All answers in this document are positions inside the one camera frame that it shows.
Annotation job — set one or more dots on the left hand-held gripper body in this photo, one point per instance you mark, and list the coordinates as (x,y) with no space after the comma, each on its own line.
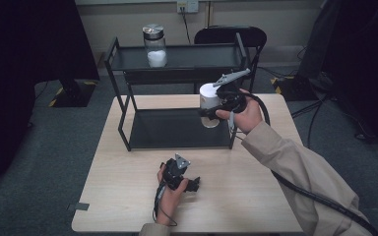
(174,173)

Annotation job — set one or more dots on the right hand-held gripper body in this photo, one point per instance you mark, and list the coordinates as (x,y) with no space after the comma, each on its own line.
(231,98)

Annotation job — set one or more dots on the white cup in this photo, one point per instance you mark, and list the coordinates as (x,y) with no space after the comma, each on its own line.
(208,98)

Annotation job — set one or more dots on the black metal two-tier rack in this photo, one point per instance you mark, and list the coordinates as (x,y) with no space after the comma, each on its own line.
(177,129)

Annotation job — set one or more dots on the person's right hand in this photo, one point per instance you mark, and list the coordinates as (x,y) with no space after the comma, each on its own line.
(247,118)

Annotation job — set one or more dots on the person's left hand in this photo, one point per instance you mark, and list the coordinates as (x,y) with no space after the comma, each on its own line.
(170,203)

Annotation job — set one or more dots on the black chair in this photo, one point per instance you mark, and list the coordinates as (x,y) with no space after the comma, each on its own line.
(252,37)

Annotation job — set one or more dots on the glass jar with white powder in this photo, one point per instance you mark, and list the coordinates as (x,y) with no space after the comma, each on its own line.
(157,57)

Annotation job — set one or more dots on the grey tape strip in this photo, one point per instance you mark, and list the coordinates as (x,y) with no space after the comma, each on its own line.
(78,206)

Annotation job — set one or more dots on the black stand base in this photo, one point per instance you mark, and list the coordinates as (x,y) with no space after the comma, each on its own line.
(75,95)

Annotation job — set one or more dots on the dark equipment stand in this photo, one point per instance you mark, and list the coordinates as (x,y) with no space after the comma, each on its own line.
(357,65)

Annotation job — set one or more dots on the black curtain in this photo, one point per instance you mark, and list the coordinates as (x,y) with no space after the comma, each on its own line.
(19,65)

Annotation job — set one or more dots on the wall socket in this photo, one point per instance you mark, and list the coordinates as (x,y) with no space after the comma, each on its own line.
(187,5)

